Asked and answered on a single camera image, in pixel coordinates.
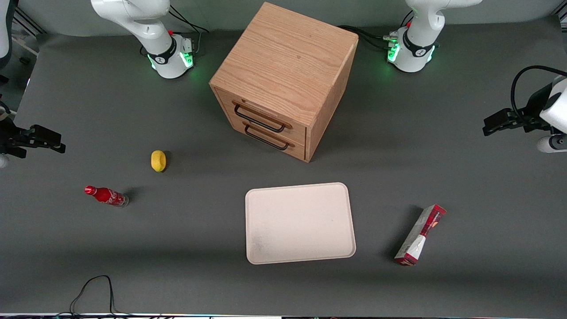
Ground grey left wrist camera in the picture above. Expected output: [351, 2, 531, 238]
[537, 135, 567, 154]

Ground large wooden drawer front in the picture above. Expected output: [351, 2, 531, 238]
[214, 87, 307, 143]

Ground beige rectangular tray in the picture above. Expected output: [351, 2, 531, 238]
[245, 182, 357, 265]

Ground black right base cables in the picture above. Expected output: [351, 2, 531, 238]
[168, 4, 210, 56]

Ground wooden drawer cabinet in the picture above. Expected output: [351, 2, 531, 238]
[209, 2, 359, 163]

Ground long black drawer handle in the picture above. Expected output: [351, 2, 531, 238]
[233, 101, 293, 133]

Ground small wooden drawer front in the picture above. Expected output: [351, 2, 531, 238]
[230, 119, 307, 161]

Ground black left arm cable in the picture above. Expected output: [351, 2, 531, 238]
[510, 66, 567, 119]

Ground black base cables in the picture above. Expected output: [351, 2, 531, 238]
[338, 10, 415, 51]
[168, 4, 210, 56]

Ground dark grey table mat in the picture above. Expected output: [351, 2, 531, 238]
[0, 18, 567, 315]

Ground red cola bottle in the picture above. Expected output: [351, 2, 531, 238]
[84, 185, 129, 208]

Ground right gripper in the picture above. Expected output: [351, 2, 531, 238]
[0, 117, 66, 159]

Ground black left base cables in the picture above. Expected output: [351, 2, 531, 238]
[338, 10, 415, 51]

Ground red cookie box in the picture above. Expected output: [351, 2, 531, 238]
[394, 204, 447, 266]

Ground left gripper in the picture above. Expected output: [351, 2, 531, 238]
[483, 75, 567, 136]

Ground short black drawer handle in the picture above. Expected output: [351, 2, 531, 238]
[243, 122, 295, 151]

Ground thin black looped cable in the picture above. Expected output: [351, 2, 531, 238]
[69, 275, 133, 318]

